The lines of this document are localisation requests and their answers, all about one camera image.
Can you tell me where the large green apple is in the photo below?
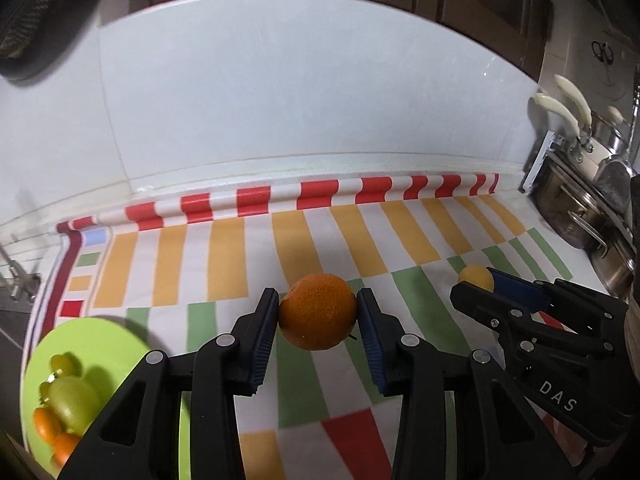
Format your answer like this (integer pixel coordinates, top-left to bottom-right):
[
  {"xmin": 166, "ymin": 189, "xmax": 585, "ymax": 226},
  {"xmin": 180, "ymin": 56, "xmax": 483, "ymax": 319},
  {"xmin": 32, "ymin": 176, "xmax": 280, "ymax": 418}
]
[{"xmin": 49, "ymin": 376, "xmax": 101, "ymax": 437}]

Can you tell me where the large orange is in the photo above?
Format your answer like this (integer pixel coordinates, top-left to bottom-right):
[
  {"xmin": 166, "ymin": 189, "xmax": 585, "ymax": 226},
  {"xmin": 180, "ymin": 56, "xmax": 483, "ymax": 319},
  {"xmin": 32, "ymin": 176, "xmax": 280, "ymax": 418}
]
[{"xmin": 52, "ymin": 432, "xmax": 80, "ymax": 467}]

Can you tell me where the small yellow lemon fruit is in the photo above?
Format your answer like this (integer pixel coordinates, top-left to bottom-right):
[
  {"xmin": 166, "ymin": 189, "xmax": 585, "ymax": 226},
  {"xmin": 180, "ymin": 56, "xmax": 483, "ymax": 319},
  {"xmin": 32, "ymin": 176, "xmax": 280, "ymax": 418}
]
[{"xmin": 458, "ymin": 264, "xmax": 495, "ymax": 292}]

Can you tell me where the small orange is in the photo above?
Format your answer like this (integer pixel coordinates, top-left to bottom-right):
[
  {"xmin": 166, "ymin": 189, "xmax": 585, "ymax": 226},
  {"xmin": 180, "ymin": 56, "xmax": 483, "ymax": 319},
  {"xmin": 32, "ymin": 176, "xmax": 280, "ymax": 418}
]
[{"xmin": 32, "ymin": 406, "xmax": 63, "ymax": 446}]

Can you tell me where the dark green-yellow citrus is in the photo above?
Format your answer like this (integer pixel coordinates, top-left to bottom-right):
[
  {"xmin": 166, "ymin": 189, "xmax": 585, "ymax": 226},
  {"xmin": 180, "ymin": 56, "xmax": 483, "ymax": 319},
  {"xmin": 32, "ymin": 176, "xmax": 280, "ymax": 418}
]
[{"xmin": 49, "ymin": 353, "xmax": 81, "ymax": 378}]

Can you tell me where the orange with stem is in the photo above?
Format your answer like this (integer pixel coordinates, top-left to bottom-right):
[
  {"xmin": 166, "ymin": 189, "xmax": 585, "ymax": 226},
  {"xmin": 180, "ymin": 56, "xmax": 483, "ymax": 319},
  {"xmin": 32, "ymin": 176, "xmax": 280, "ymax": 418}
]
[{"xmin": 279, "ymin": 273, "xmax": 357, "ymax": 351}]

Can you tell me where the yellow-green apple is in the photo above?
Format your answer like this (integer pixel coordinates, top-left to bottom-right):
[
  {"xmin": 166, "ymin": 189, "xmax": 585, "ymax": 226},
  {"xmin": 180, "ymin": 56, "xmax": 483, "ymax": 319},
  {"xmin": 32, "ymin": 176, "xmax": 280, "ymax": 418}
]
[{"xmin": 39, "ymin": 382, "xmax": 51, "ymax": 405}]

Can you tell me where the stainless steel pot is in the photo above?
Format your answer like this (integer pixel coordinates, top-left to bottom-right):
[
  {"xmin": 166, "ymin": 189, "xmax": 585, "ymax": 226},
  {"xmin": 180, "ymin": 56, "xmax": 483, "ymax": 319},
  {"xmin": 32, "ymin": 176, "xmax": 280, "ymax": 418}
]
[{"xmin": 532, "ymin": 156, "xmax": 610, "ymax": 252}]

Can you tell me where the lime green plate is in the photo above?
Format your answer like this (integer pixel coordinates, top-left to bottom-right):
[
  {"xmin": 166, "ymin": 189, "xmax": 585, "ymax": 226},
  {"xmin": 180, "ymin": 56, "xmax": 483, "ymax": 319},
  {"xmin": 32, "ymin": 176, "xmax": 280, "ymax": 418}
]
[{"xmin": 20, "ymin": 316, "xmax": 194, "ymax": 480}]

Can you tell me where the striped colourful tablecloth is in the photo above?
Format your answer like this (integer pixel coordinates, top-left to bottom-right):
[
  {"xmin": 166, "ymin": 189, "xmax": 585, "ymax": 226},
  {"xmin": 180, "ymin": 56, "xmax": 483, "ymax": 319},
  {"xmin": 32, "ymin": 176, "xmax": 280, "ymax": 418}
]
[{"xmin": 23, "ymin": 174, "xmax": 600, "ymax": 479}]

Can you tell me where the steel faucet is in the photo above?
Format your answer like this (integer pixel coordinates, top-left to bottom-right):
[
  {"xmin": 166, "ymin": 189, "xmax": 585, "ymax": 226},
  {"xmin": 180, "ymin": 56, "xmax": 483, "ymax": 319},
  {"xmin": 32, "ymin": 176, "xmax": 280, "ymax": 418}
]
[{"xmin": 0, "ymin": 246, "xmax": 41, "ymax": 304}]

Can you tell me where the dark hanging colander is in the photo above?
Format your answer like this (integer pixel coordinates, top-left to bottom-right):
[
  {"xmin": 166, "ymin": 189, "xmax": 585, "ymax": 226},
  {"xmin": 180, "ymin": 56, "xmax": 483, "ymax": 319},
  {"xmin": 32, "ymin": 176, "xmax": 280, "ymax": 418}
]
[{"xmin": 1, "ymin": 0, "xmax": 100, "ymax": 80}]

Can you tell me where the white dish rack bracket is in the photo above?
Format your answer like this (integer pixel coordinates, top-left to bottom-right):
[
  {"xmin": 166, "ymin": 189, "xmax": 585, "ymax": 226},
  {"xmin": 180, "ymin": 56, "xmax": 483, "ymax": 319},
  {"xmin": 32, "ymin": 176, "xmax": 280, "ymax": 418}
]
[{"xmin": 520, "ymin": 130, "xmax": 564, "ymax": 195}]

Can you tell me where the cream handled utensil front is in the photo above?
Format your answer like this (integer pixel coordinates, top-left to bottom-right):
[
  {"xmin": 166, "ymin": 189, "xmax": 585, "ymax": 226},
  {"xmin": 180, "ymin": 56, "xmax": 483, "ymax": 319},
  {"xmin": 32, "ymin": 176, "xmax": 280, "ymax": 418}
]
[{"xmin": 533, "ymin": 92, "xmax": 591, "ymax": 152}]

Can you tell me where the cream handled utensil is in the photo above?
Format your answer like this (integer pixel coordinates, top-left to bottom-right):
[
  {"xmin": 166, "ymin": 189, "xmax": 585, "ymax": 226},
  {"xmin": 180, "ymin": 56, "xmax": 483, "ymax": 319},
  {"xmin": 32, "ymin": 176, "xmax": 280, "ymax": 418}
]
[
  {"xmin": 533, "ymin": 92, "xmax": 591, "ymax": 152},
  {"xmin": 553, "ymin": 74, "xmax": 592, "ymax": 133}
]

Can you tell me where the cream handled utensil rear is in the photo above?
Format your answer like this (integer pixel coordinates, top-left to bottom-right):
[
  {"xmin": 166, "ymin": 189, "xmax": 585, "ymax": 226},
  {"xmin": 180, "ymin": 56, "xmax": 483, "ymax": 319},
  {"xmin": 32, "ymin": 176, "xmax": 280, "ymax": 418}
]
[{"xmin": 553, "ymin": 74, "xmax": 592, "ymax": 133}]

